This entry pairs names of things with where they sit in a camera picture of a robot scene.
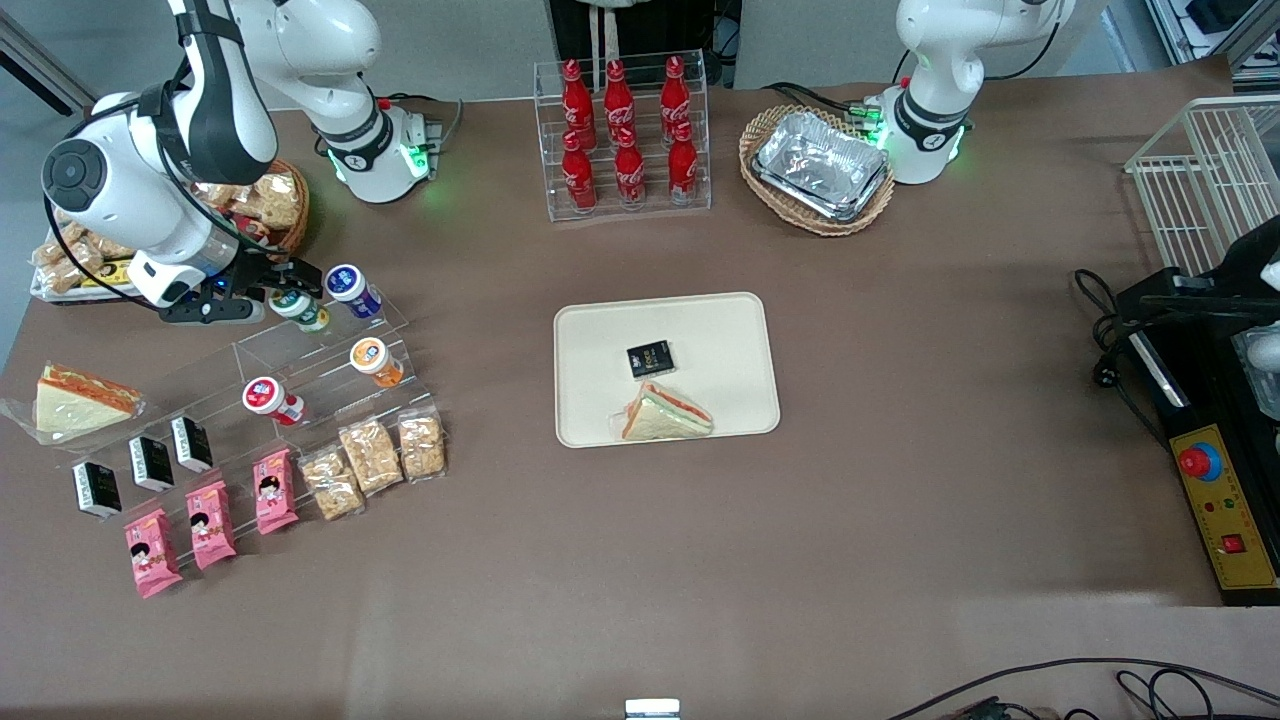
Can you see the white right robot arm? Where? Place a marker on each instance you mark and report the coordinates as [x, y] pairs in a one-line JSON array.
[[220, 110]]

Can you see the small black snack box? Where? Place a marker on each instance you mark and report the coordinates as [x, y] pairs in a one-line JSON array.
[[650, 359]]

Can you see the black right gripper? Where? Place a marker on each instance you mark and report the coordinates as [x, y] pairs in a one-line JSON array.
[[262, 274]]

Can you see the green cap gum bottle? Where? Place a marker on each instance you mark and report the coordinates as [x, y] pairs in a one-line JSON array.
[[300, 308]]

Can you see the black white small carton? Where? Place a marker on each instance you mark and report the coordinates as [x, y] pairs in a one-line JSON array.
[[97, 488], [191, 443], [152, 462]]

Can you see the grey metal rail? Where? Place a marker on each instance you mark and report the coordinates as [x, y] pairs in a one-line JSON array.
[[40, 65]]

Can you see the clear bag of crackers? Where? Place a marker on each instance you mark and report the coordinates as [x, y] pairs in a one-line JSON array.
[[50, 250], [105, 246], [277, 198], [78, 268]]

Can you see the clear acrylic step stand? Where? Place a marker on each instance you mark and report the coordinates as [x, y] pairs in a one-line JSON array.
[[300, 350]]

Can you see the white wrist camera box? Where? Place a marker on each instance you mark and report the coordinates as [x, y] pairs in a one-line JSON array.
[[165, 280]]

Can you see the blue cap gum bottle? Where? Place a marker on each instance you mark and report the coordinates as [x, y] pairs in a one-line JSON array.
[[346, 282]]

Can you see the red cap gum bottle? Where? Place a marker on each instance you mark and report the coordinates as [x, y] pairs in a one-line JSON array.
[[263, 395]]

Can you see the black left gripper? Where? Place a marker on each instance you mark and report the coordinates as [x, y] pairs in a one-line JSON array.
[[1243, 262]]

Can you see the beige plastic serving tray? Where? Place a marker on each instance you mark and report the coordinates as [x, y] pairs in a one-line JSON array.
[[720, 350]]

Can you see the black yellow control box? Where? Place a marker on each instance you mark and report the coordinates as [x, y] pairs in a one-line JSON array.
[[1225, 520]]

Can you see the light wicker basket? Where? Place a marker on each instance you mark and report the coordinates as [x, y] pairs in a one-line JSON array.
[[765, 195]]

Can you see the grey metal shelf frame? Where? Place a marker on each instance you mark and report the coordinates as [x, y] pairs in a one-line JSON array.
[[1260, 35]]

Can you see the brown wicker basket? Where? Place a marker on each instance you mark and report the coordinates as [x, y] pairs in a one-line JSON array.
[[300, 225]]

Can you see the yellow black snack pack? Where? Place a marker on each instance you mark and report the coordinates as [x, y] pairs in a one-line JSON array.
[[112, 273]]

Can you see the clear peanut brittle packet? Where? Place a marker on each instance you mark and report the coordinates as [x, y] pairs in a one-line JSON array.
[[421, 444], [371, 456], [332, 483]]

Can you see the silver foil tray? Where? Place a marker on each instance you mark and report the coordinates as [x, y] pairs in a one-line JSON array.
[[820, 165]]

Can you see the red cola bottle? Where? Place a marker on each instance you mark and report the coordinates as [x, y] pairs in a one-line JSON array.
[[675, 95], [683, 165], [579, 178], [619, 100], [629, 172], [577, 105]]

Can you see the wrapped triangle sandwich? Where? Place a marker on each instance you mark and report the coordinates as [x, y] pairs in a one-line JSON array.
[[75, 405], [665, 415]]

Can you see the pink snack packet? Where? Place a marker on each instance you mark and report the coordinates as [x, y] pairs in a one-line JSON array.
[[152, 552], [211, 523], [274, 490]]

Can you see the person in black clothes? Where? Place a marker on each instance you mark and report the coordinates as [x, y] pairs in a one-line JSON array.
[[570, 20]]

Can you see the clear acrylic bottle rack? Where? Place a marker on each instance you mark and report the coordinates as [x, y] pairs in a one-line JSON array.
[[548, 150]]

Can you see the orange cap gum bottle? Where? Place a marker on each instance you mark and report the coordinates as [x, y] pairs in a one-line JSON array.
[[368, 355]]

